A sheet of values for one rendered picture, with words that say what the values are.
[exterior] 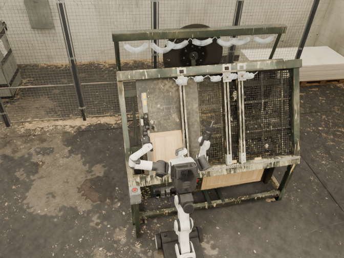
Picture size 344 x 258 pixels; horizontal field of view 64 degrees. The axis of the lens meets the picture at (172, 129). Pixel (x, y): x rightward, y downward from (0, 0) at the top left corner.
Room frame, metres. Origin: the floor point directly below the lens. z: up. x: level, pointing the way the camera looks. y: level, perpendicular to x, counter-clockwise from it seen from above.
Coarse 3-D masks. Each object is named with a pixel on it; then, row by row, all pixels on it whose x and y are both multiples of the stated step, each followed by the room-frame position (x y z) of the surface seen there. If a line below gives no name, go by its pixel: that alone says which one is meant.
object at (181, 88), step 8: (184, 72) 2.77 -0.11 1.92; (184, 80) 2.62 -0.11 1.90; (184, 88) 2.71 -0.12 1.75; (184, 96) 2.67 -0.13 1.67; (184, 104) 2.62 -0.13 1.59; (184, 112) 2.58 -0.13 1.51; (184, 120) 2.53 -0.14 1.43; (184, 128) 2.51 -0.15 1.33; (184, 136) 2.44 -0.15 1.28; (184, 144) 2.39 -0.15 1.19
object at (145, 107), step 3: (141, 93) 2.63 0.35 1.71; (144, 93) 2.62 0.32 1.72; (144, 99) 2.59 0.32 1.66; (144, 105) 2.56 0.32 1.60; (144, 108) 2.54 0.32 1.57; (144, 111) 2.52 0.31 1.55; (147, 111) 2.53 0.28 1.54; (147, 132) 2.41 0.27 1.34; (147, 153) 2.28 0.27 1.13; (150, 153) 2.29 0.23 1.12; (147, 156) 2.27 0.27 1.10; (150, 156) 2.27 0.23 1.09; (147, 159) 2.27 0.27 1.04; (150, 159) 2.25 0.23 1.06; (150, 171) 2.18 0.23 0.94; (153, 171) 2.18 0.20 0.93; (150, 174) 2.16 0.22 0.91; (153, 174) 2.17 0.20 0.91
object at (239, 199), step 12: (132, 120) 3.42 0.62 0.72; (276, 144) 2.94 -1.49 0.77; (264, 168) 2.74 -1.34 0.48; (288, 168) 2.64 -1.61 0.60; (264, 180) 2.72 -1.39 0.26; (276, 180) 2.80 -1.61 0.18; (288, 180) 2.57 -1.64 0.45; (144, 192) 2.33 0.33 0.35; (192, 192) 2.43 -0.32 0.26; (264, 192) 2.55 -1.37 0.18; (276, 192) 2.56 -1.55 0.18; (204, 204) 2.31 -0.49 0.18; (216, 204) 2.33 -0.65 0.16; (228, 204) 2.37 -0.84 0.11; (132, 216) 2.05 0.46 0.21; (144, 216) 2.09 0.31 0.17; (156, 216) 2.13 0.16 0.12
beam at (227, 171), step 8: (256, 160) 2.47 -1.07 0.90; (264, 160) 2.48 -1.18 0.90; (288, 160) 2.54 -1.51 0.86; (296, 160) 2.56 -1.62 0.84; (232, 168) 2.36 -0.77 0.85; (240, 168) 2.38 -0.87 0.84; (248, 168) 2.39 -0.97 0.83; (256, 168) 2.41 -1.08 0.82; (136, 176) 2.14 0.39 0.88; (144, 176) 2.13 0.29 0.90; (152, 176) 2.15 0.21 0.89; (168, 176) 2.18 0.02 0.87; (200, 176) 2.24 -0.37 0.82; (208, 176) 2.26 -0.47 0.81; (128, 184) 2.05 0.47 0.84; (136, 184) 2.07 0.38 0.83; (144, 184) 2.08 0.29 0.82; (152, 184) 2.10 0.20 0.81
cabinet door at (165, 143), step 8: (152, 136) 2.41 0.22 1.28; (160, 136) 2.43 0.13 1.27; (168, 136) 2.45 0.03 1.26; (176, 136) 2.46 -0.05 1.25; (160, 144) 2.38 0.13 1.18; (168, 144) 2.40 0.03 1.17; (176, 144) 2.41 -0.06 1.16; (152, 152) 2.32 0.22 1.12; (160, 152) 2.33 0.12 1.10; (168, 152) 2.35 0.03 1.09; (168, 160) 2.30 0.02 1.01
